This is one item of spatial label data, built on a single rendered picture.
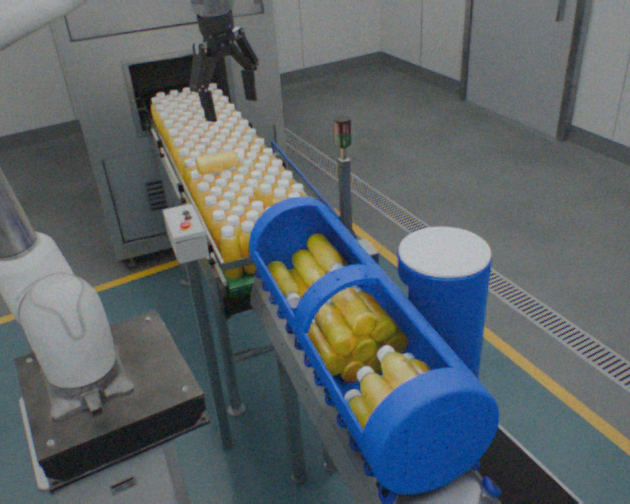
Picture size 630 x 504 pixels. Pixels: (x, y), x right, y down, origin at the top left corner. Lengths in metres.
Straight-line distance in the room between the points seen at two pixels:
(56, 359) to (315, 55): 5.69
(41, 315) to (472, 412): 0.88
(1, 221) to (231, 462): 1.60
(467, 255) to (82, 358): 1.13
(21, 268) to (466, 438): 1.02
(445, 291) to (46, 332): 1.09
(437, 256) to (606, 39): 3.35
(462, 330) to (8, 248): 1.28
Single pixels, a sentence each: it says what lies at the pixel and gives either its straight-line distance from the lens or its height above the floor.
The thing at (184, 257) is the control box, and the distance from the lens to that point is 2.08.
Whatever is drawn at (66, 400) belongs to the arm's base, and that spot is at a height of 1.12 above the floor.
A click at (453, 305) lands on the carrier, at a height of 0.93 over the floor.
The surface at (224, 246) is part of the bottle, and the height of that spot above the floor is 1.03.
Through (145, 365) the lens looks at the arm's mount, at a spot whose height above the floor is 1.10.
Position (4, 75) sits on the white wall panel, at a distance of 5.98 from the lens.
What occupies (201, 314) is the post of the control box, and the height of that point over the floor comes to 0.72.
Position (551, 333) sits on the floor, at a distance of 3.38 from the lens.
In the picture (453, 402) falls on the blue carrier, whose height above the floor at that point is 1.20.
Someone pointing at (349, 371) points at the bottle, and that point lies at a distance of 1.61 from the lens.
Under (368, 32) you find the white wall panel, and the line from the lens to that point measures 7.12.
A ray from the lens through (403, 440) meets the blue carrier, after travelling 1.28.
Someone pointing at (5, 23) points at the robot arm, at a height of 1.89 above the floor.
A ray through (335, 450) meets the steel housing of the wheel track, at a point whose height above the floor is 0.87.
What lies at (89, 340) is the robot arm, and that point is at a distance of 1.43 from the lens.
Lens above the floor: 2.12
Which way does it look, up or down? 33 degrees down
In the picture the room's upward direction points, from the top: 4 degrees counter-clockwise
